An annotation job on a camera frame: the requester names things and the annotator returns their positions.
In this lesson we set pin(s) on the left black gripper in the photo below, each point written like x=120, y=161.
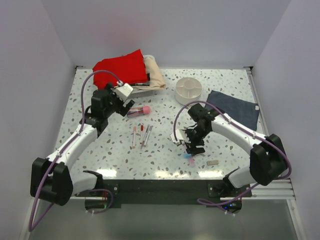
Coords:
x=121, y=110

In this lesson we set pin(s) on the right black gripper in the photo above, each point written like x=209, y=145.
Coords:
x=193, y=144

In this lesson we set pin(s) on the blue white eraser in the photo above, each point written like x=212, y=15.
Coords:
x=187, y=155

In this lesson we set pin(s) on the pink purple correction tape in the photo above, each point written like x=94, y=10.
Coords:
x=191, y=162

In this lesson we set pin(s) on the grey cap white marker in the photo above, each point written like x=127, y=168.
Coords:
x=149, y=132

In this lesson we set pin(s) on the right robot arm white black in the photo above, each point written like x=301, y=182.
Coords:
x=267, y=157

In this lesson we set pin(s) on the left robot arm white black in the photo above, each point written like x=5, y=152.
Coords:
x=51, y=179

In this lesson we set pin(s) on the clear pen case pink cap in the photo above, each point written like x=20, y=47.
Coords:
x=138, y=111

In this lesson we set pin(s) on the white plastic basket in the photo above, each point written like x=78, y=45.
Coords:
x=138, y=93

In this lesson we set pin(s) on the beige small eraser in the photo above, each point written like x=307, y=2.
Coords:
x=212, y=162

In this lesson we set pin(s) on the peach cap white marker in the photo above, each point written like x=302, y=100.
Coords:
x=134, y=137

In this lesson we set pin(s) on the red cap white marker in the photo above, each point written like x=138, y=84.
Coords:
x=141, y=134

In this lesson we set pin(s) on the beige folded cloth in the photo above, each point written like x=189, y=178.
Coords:
x=157, y=81

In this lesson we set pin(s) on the red folded cloth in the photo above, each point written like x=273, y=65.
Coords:
x=128, y=68

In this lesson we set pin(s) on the white round divided organizer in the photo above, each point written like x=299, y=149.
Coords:
x=188, y=89

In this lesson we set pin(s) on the dark blue towel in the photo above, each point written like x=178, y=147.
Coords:
x=244, y=112

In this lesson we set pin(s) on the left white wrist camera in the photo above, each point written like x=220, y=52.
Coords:
x=124, y=91

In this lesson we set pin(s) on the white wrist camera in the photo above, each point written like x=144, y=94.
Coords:
x=179, y=137
x=124, y=91

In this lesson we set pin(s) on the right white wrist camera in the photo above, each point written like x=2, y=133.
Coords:
x=179, y=137

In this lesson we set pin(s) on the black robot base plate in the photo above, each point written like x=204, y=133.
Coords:
x=159, y=192

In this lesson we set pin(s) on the aluminium frame rail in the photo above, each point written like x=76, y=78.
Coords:
x=280, y=189

